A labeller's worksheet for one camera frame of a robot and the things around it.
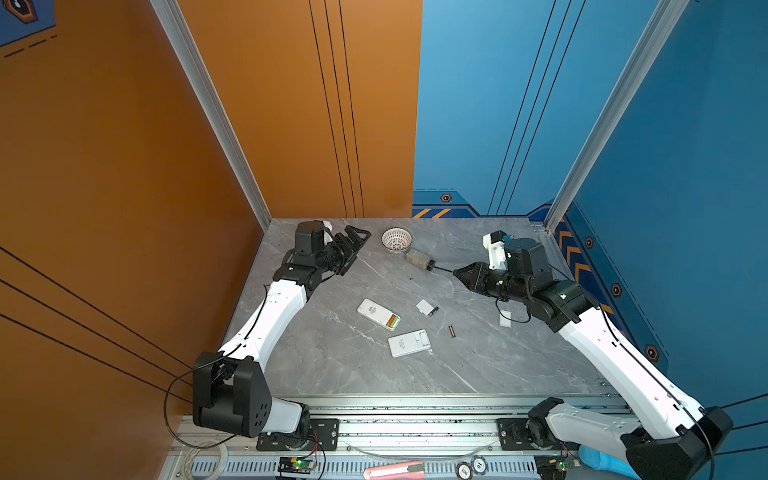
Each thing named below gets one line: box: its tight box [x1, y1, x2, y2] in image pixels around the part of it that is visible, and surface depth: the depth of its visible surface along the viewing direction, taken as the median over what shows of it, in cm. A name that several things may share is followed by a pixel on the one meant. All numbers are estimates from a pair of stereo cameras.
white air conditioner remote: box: [387, 329, 432, 358], surface depth 89 cm
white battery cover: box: [416, 299, 434, 316], surface depth 98 cm
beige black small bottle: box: [406, 250, 436, 271], surface depth 107 cm
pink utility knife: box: [363, 461, 425, 480], surface depth 70 cm
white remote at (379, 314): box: [357, 298, 402, 331], surface depth 96 cm
